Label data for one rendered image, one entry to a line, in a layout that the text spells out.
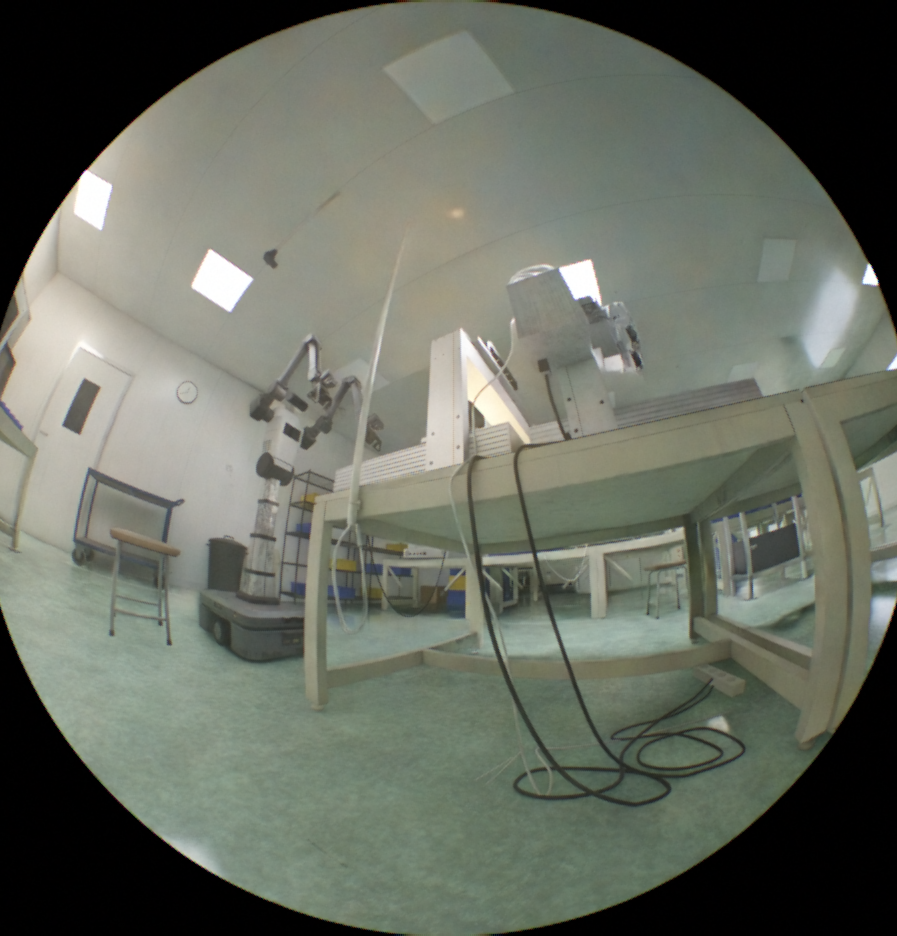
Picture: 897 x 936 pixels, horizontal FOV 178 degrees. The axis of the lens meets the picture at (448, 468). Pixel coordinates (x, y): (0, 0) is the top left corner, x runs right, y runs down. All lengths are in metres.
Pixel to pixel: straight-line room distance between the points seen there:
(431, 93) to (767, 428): 2.29
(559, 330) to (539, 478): 0.33
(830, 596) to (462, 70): 2.62
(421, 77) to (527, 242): 1.54
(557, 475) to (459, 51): 2.39
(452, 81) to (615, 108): 1.03
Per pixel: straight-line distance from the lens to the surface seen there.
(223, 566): 3.40
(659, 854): 0.63
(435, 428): 0.75
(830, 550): 0.72
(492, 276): 2.67
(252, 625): 1.44
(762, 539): 2.97
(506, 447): 0.67
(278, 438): 1.83
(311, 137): 2.48
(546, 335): 0.68
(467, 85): 2.33
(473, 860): 0.60
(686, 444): 0.59
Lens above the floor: 0.50
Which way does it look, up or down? 22 degrees up
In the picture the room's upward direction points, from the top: 1 degrees clockwise
